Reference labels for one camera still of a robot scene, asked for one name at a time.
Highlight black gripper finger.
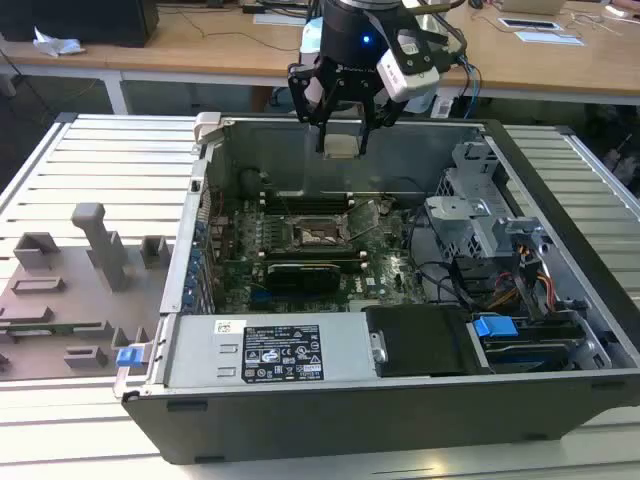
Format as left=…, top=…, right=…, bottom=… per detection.
left=358, top=89, right=402, bottom=157
left=287, top=58, right=347, bottom=154

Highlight silver square CPU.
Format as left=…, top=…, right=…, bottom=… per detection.
left=323, top=133, right=362, bottom=160

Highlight metal socket cover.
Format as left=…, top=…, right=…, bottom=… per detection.
left=342, top=198, right=382, bottom=241

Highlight CPU socket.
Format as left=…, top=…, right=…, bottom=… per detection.
left=288, top=213, right=352, bottom=252

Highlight long wooden desk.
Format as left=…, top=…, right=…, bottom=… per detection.
left=107, top=0, right=640, bottom=107

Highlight silver metal drive cage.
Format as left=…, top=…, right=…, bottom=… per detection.
left=423, top=141, right=547, bottom=262

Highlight green motherboard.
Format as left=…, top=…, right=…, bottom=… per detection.
left=205, top=192, right=432, bottom=315

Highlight black graphics card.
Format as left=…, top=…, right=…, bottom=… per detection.
left=266, top=262, right=343, bottom=297

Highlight white desk socket panel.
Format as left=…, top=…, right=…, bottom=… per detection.
left=497, top=16, right=566, bottom=32

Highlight white paper sheet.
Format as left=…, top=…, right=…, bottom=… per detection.
left=513, top=29, right=587, bottom=48

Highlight black plastic shroud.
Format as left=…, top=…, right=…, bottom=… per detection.
left=360, top=304, right=475, bottom=377

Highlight blue disk carrier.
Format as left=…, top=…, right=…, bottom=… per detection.
left=471, top=313, right=572, bottom=372

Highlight black computer tower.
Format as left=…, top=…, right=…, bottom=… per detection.
left=0, top=0, right=161, bottom=49

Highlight short wooden desk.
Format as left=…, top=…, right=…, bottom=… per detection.
left=0, top=37, right=151, bottom=79

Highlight silver power supply unit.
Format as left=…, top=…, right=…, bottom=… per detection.
left=166, top=313, right=377, bottom=390

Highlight grey parts rack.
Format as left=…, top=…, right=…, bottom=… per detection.
left=0, top=201, right=169, bottom=382

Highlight black open PC case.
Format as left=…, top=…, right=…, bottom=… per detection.
left=113, top=112, right=640, bottom=467

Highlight green RAM stick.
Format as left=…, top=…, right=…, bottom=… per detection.
left=0, top=322, right=107, bottom=337

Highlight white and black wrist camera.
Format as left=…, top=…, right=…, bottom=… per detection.
left=375, top=28, right=442, bottom=100

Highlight blue cable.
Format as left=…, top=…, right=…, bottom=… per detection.
left=458, top=52, right=485, bottom=105

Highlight black wire bundle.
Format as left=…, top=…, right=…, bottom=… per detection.
left=405, top=208, right=477, bottom=307

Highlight orange and yellow wires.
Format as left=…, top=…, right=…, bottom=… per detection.
left=490, top=241, right=559, bottom=312

